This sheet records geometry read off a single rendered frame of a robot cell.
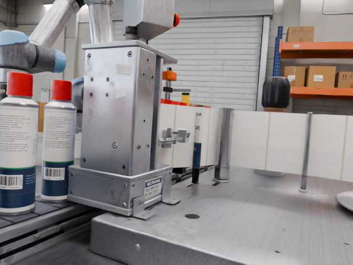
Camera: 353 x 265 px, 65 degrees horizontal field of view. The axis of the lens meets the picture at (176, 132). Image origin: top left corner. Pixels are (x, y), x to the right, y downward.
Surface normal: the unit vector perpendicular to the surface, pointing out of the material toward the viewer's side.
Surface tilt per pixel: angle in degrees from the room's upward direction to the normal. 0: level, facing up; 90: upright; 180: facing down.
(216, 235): 0
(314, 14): 90
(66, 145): 90
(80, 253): 0
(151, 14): 90
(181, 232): 0
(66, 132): 90
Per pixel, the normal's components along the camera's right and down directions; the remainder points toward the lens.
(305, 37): -0.25, 0.05
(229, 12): -0.24, 0.73
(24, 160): 0.79, 0.08
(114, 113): -0.44, 0.02
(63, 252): 0.07, -1.00
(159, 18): 0.48, 0.07
